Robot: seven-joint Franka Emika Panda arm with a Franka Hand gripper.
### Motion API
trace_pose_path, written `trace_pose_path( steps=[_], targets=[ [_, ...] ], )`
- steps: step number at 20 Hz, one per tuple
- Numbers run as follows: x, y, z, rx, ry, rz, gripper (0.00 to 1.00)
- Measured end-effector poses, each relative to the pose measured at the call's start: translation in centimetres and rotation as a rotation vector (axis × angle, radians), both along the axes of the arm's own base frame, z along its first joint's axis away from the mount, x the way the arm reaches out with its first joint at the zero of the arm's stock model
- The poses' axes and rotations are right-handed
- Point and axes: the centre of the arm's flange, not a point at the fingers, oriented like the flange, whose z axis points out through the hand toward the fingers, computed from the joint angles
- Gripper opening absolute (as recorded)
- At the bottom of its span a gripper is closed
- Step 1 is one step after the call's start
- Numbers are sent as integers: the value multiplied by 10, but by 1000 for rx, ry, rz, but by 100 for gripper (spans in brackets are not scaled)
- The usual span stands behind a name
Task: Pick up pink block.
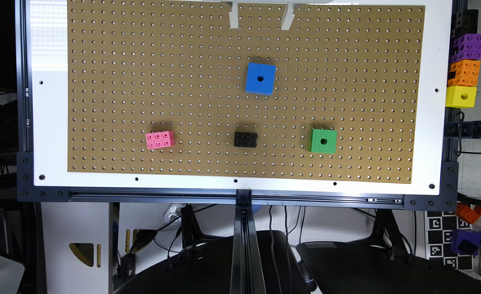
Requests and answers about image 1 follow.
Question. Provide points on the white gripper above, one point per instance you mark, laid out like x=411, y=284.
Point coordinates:
x=288, y=15

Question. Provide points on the pink studded block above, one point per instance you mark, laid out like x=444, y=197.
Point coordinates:
x=160, y=139

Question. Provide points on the black studded block stack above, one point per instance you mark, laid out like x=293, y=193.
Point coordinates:
x=464, y=22

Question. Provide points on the purple studded block stack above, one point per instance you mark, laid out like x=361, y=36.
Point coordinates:
x=466, y=47

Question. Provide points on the orange studded block stack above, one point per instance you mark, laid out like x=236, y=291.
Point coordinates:
x=464, y=73

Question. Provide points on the orange block lower right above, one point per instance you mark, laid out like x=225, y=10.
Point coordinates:
x=466, y=213

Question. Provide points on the purple block lower right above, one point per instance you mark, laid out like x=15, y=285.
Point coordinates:
x=465, y=242

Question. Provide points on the blue cube with hole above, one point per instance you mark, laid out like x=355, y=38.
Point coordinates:
x=260, y=79

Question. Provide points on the brown perforated pegboard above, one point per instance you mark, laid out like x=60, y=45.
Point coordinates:
x=137, y=67

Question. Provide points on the green cube with hole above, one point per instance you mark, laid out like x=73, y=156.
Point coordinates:
x=322, y=141

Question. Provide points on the yellow cube with hole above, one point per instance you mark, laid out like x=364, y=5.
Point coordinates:
x=461, y=97

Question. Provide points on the white table panel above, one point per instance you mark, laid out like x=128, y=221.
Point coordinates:
x=432, y=122

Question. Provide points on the black office chair left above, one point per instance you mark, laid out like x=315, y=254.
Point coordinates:
x=207, y=268

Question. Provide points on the black office chair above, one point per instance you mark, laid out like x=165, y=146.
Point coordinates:
x=207, y=268
x=380, y=263

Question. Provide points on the black white marker board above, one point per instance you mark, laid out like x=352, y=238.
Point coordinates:
x=438, y=240

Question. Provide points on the black office chair right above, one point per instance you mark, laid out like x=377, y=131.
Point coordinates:
x=380, y=263

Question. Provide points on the white cabinet with cutouts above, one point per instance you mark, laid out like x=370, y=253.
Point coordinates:
x=77, y=243

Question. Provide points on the dark aluminium table frame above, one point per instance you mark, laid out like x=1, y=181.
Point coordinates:
x=244, y=200

